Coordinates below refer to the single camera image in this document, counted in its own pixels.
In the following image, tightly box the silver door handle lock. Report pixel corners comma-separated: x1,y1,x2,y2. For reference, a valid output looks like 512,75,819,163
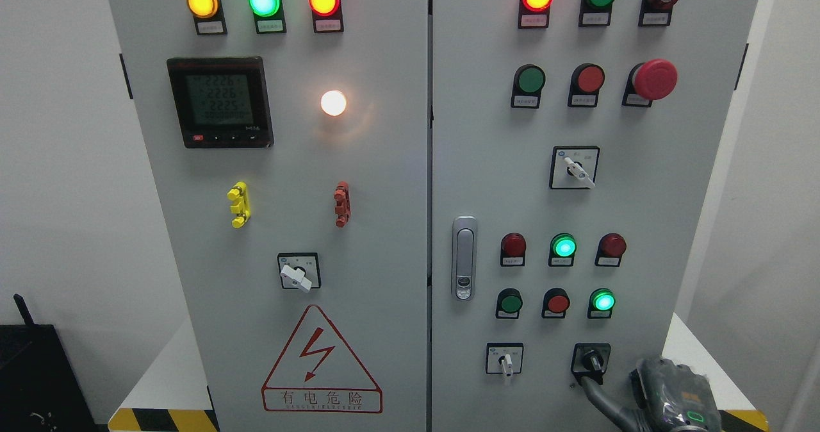
451,215,477,301

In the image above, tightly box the yellow indicator light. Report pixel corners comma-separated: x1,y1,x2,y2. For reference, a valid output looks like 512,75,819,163
186,0,227,35

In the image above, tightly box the dark red indicator left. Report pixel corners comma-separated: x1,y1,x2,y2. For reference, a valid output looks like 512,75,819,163
500,231,527,267

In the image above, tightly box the white glowing indicator light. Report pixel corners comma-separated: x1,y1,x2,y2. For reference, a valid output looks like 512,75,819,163
320,90,347,117

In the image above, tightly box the red-orange indicator light top left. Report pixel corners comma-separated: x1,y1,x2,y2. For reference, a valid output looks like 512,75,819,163
308,0,345,33

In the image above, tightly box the black digital power meter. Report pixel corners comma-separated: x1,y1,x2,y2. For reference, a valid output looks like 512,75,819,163
167,56,274,149

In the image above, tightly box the dark red indicator right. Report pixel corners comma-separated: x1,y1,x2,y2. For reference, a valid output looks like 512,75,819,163
595,233,627,267

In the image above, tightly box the white selector switch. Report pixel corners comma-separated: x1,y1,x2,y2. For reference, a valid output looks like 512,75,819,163
550,146,600,190
484,342,524,378

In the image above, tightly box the dark red indicator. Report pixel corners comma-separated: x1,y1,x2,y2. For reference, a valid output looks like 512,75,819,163
595,233,627,267
500,231,527,267

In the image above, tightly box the red push button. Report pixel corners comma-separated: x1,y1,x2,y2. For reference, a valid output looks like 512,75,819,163
541,288,571,319
566,62,605,108

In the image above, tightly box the dark green indicator top right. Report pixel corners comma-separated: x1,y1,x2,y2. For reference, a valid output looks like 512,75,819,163
578,0,615,27

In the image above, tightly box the white selector switch lower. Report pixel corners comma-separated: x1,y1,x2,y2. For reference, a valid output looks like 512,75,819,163
484,342,524,378

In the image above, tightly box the green push button upper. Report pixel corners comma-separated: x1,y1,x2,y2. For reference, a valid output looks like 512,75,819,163
510,63,546,110

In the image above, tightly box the black box with antenna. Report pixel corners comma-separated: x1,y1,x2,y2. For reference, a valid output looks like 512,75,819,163
1,294,97,431

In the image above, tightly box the white selector switch left door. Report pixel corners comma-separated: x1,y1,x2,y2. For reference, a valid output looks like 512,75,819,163
276,252,322,293

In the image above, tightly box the red push button upper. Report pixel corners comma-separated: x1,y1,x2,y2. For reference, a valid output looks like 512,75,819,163
566,62,605,108

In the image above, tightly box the red push button lower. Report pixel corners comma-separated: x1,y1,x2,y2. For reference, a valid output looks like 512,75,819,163
541,288,571,319

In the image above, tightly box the lit green push button lower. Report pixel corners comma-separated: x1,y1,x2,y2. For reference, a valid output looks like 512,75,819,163
587,288,616,319

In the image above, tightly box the red mushroom emergency stop button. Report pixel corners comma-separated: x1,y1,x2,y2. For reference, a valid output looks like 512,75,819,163
623,58,678,108

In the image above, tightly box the white selector switch upper right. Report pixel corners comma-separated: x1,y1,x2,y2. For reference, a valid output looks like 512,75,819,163
550,146,600,190

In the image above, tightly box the yellow terminal connector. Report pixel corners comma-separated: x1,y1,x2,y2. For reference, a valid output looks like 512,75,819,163
227,181,251,229

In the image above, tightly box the lit green indicator middle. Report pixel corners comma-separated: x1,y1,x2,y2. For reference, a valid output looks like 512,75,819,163
548,233,577,267

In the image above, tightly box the red terminal connector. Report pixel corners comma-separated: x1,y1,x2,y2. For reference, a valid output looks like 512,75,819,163
333,181,351,228

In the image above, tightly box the grey cabinet door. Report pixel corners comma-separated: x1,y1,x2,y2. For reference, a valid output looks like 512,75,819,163
109,0,428,431
430,0,758,431

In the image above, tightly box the white platform with hazard stripes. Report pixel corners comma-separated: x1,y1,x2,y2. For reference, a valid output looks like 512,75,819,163
99,315,769,431

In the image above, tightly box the lit red indicator top right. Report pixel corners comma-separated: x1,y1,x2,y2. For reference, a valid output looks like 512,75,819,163
518,0,553,29

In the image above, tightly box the red electric hazard warning sticker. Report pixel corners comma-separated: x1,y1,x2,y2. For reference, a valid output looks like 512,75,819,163
261,304,383,414

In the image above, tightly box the right grey cabinet door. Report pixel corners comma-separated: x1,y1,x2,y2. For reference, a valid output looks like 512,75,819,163
430,0,758,431

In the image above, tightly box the left grey cabinet door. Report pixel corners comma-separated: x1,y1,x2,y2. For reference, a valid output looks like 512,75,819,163
109,0,428,431

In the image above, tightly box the black rotary knob switch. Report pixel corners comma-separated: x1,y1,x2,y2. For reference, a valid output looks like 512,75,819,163
571,344,611,385

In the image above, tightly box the green indicator light top left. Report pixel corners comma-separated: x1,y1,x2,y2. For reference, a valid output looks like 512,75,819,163
248,0,287,34

